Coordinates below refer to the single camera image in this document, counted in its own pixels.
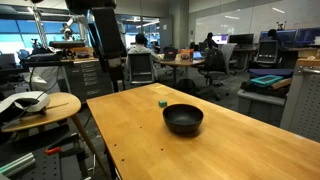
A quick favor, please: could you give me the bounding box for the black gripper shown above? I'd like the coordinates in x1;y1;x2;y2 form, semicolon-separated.
107;58;126;83

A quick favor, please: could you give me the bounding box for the black bowl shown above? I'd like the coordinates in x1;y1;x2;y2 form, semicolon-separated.
162;103;205;136

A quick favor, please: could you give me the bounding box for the black mesh office chair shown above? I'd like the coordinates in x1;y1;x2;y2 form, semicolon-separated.
127;53;156;86

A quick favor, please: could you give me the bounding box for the grey drawer cabinet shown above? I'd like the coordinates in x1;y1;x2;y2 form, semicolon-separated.
64;57;114;103

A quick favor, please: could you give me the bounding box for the person in white hoodie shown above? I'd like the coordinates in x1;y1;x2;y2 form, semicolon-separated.
125;33;162;82

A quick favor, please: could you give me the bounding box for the black bag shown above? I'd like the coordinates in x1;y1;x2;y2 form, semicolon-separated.
162;46;180;62

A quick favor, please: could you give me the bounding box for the round wooden side table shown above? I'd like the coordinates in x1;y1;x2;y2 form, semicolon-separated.
0;92;111;178

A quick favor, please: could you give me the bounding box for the round wooden meeting table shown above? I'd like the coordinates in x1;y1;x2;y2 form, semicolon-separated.
159;56;206;88

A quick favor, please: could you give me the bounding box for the orange box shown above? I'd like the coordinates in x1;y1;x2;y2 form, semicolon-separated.
179;48;195;63

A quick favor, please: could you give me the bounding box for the open laptop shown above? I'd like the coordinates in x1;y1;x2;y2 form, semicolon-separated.
193;50;205;61

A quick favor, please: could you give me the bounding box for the white and black headset device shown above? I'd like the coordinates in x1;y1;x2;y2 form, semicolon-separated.
0;90;51;117

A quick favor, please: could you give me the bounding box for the person in dark top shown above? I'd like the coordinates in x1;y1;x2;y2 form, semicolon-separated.
203;32;220;50

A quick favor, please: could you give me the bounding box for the grey office chair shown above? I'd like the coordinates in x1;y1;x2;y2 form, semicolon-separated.
198;42;238;102

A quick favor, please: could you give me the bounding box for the small lit monitor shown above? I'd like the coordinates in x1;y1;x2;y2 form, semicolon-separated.
211;33;230;46

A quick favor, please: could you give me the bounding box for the black perforated breadboard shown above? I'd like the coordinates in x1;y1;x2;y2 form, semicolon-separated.
0;133;88;180

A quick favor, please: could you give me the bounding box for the dark computer monitor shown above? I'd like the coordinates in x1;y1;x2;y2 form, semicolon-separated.
228;33;255;46

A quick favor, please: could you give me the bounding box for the aluminium extrusion bar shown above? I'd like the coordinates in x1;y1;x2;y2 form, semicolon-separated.
0;152;36;178

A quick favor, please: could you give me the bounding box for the grey storage bin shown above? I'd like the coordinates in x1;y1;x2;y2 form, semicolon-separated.
236;88;287;128

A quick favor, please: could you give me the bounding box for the teal tray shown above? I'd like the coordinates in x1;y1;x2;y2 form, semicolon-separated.
250;74;285;88

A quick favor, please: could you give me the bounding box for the black mesh desk chair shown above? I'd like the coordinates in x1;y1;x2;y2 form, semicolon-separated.
254;39;280;65

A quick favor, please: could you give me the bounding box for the blue cushion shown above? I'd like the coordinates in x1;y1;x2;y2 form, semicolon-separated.
247;68;295;80

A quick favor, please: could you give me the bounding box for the person at blue monitors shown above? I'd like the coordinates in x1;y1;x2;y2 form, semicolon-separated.
266;28;280;42

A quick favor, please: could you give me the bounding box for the blue screen monitor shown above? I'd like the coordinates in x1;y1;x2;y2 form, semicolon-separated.
259;29;298;48
294;27;320;47

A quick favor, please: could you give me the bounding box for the white perforated cabinet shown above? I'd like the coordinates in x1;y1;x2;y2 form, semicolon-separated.
279;57;320;143

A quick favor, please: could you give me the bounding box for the black cable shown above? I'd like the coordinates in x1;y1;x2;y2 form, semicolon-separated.
6;56;61;126

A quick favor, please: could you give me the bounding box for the orange handled tool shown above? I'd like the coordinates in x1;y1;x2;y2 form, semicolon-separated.
44;145;63;156

